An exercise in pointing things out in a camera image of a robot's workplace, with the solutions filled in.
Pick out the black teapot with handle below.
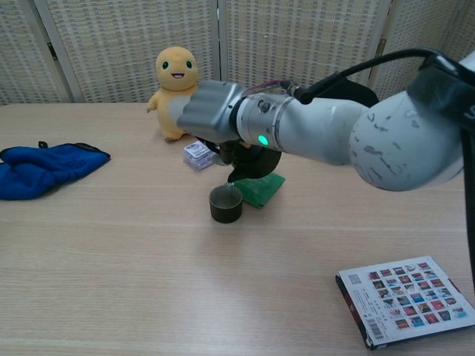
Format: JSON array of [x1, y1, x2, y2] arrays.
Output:
[[226, 142, 283, 185]]

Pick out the small clear plastic box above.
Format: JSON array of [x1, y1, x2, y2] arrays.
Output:
[[183, 139, 216, 172]]

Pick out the black baseball cap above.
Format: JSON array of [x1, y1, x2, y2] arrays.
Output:
[[333, 72, 381, 108]]

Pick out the green foil packet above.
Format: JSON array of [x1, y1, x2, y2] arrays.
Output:
[[235, 172, 286, 210]]

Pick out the dark green ceramic cup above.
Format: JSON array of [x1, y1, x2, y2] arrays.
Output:
[[209, 184, 244, 224]]

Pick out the blue microfibre cloth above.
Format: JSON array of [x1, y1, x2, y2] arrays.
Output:
[[0, 140, 111, 201]]

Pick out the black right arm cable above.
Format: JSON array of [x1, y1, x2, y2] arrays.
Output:
[[292, 47, 475, 270]]

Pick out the yellow plush dinosaur toy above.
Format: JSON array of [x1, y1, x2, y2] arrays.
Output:
[[145, 45, 209, 141]]

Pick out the white woven folding screen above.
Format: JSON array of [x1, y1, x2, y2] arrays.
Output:
[[0, 0, 475, 107]]

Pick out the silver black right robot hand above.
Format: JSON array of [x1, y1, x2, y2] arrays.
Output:
[[176, 79, 246, 168]]

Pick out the flat box with picture grid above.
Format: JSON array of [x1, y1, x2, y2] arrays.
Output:
[[335, 254, 475, 351]]

